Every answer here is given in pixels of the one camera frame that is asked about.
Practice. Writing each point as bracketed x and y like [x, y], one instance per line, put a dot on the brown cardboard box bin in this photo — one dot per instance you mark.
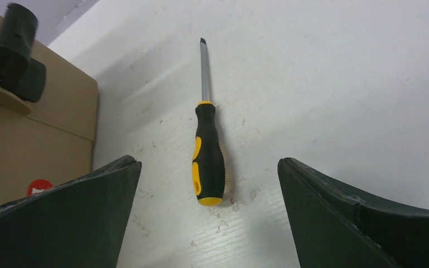
[48, 110]

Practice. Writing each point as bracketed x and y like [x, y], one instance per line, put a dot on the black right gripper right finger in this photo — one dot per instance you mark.
[335, 224]

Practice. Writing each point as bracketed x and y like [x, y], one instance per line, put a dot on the black yellow flathead screwdriver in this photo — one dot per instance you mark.
[208, 166]

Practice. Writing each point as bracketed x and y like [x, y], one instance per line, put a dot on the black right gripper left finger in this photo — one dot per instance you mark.
[80, 223]

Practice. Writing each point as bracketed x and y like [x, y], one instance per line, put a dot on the round red sticker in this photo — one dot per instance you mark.
[38, 186]

